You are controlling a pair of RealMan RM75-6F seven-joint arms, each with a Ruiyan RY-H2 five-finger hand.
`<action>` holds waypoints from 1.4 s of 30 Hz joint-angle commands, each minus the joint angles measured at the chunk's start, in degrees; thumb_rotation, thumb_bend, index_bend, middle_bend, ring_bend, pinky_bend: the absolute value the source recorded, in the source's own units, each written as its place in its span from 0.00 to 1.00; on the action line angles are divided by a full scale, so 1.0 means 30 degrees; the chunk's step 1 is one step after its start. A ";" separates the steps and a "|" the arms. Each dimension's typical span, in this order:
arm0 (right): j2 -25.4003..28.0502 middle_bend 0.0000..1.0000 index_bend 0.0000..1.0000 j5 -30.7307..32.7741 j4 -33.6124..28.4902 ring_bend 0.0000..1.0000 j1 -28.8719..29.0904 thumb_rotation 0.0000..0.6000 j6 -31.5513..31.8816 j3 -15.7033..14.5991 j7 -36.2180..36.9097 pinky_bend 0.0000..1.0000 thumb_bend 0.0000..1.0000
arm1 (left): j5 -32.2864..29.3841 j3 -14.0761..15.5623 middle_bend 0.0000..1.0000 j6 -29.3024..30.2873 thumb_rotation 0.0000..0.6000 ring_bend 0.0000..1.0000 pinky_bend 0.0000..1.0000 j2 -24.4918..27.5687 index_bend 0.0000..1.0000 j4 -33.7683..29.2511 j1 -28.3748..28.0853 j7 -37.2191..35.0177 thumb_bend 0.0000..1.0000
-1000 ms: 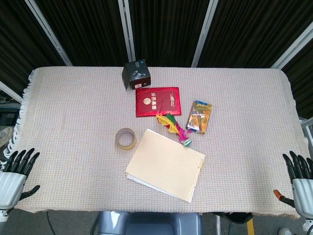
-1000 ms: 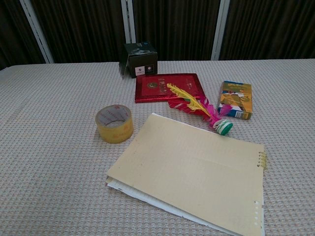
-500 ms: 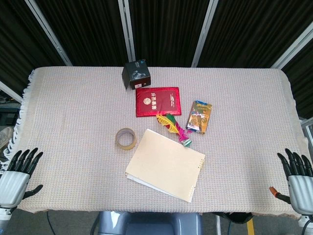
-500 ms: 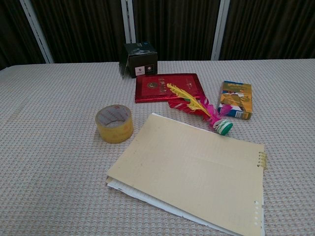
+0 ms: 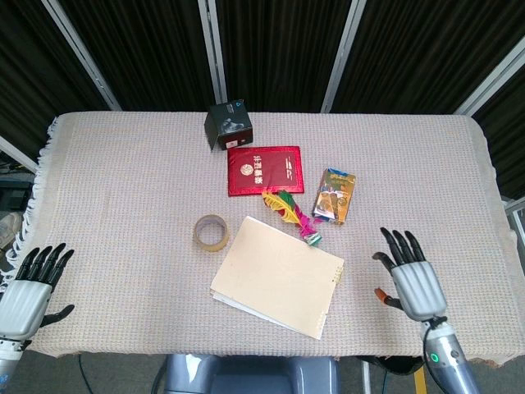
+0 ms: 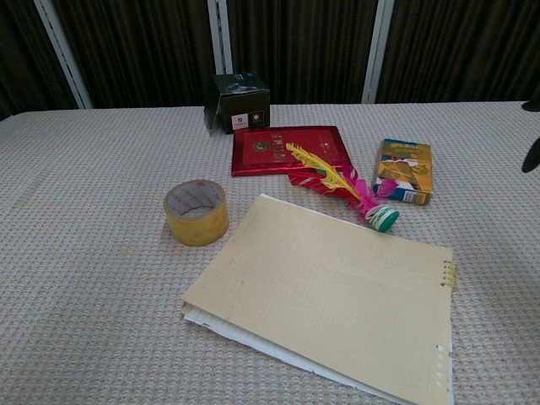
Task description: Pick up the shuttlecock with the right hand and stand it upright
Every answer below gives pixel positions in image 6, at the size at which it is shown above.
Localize clear yellowish packing tape roll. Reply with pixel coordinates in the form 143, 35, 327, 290
163, 179, 230, 246

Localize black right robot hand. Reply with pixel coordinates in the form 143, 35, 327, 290
521, 99, 540, 174

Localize white metal frame post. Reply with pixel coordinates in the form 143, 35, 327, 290
361, 0, 396, 105
33, 0, 93, 110
207, 0, 234, 77

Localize beige spiral notebook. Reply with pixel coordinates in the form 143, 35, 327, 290
181, 193, 459, 405

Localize yellow and blue card box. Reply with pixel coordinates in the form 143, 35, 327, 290
371, 138, 435, 208

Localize colourful feather shuttlecock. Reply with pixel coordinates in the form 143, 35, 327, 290
285, 142, 401, 234

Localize black cardboard box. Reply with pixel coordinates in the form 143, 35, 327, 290
203, 72, 272, 136

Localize red foil booklet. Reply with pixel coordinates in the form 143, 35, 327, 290
229, 125, 354, 178

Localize white woven tablecloth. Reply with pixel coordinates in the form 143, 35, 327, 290
0, 100, 540, 405

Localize dark brown curtain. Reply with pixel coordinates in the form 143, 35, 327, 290
0, 0, 540, 122

